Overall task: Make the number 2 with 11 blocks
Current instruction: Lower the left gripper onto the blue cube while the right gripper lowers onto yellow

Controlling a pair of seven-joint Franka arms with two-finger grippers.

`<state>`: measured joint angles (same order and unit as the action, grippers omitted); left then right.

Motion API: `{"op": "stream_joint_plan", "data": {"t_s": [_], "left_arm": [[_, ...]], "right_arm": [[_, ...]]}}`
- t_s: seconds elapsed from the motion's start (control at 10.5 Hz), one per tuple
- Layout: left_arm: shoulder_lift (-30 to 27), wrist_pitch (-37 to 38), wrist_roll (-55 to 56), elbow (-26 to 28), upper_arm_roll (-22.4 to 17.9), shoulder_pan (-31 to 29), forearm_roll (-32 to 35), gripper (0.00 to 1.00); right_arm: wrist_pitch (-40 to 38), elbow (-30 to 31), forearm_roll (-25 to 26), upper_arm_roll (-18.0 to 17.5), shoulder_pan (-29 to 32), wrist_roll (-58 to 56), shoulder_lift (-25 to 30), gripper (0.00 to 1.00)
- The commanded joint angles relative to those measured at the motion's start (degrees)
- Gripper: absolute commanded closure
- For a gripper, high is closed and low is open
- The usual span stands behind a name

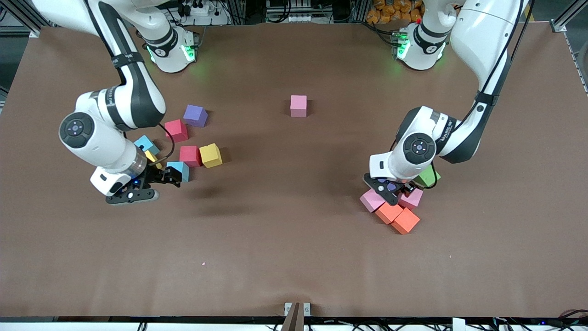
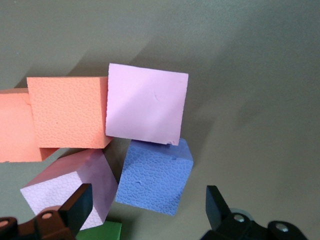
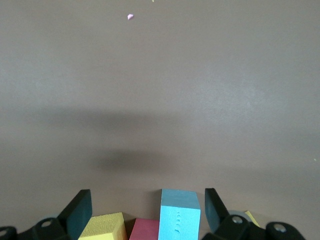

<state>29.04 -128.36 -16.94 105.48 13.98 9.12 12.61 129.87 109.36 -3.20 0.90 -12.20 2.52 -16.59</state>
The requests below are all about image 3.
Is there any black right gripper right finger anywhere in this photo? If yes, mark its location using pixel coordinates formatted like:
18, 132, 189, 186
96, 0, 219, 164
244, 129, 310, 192
202, 187, 307, 240

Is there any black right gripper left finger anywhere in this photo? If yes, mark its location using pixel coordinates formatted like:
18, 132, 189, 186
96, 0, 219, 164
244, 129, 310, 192
0, 189, 93, 240

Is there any yellow foam cube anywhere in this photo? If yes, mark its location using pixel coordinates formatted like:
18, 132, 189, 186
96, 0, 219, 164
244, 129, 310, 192
244, 210, 261, 228
77, 212, 128, 240

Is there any cyan foam cube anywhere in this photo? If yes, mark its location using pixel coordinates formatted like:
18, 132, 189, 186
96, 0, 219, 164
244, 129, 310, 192
158, 188, 202, 240

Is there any red foam cube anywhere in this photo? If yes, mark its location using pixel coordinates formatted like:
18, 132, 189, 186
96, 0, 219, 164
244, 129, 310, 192
129, 217, 161, 240

